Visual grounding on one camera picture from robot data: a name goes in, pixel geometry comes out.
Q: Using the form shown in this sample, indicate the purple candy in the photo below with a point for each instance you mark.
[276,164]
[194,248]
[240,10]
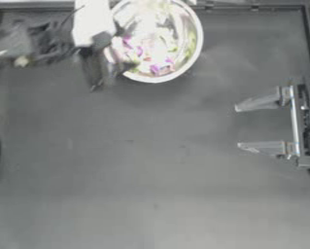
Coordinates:
[160,68]
[139,51]

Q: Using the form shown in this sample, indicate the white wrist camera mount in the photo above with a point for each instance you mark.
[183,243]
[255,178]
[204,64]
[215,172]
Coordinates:
[92,19]

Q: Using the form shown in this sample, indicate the black table frame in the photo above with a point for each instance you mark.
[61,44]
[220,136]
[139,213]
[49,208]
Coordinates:
[30,6]

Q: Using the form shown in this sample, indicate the green candy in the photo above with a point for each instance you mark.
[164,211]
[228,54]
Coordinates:
[135,68]

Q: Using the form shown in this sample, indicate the steel bowl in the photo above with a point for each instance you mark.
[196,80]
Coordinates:
[174,32]

